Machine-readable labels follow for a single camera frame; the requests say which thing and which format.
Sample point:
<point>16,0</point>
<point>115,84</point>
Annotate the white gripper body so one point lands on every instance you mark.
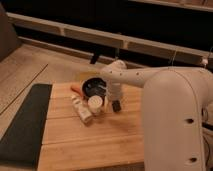
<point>114,91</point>

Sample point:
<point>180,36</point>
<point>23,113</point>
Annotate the black eraser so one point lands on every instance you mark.
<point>116,106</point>

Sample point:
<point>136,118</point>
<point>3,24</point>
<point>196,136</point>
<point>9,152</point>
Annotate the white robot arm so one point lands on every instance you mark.
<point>173,98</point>

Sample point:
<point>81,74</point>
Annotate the black bowl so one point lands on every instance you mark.
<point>94,86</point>

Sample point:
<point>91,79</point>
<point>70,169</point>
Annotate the white paper cup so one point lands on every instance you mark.
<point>95,104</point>

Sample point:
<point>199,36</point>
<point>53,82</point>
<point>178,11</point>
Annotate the orange carrot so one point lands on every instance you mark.
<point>77,89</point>

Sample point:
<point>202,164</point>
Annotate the black floor mat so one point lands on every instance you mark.
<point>21,143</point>

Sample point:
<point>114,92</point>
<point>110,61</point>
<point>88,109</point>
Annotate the wooden shelf rail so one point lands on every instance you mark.
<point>138,45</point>

